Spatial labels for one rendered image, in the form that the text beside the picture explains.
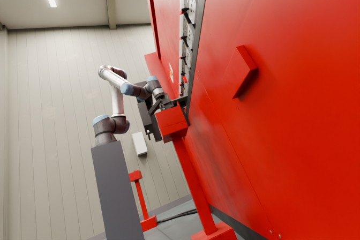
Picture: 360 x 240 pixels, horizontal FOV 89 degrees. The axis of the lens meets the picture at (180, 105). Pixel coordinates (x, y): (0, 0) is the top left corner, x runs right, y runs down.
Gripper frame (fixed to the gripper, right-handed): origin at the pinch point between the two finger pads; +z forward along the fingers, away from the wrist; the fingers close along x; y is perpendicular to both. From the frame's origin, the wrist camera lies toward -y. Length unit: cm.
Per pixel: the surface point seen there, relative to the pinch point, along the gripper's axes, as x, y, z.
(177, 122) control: -4.9, 4.3, 2.6
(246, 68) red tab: -74, 12, 18
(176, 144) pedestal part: 2.1, -1.0, 12.9
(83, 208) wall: 307, -185, -6
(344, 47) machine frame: -91, 13, 28
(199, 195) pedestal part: 2.1, -1.4, 43.4
